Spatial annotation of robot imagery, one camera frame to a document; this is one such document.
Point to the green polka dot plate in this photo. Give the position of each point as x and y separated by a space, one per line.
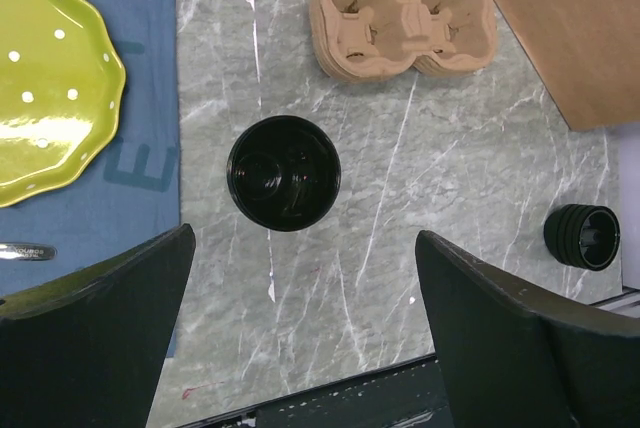
62 83

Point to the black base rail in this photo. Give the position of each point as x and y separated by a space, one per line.
407 394

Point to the brown paper bag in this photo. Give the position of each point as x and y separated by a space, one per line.
587 54

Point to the silver fork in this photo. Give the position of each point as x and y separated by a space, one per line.
27 252

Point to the blue letter placemat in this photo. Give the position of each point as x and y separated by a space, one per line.
130 192

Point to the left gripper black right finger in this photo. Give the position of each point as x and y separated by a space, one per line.
513 354

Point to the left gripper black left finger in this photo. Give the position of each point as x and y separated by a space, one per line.
87 349

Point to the brown pulp cup carrier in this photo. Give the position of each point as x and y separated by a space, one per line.
374 40

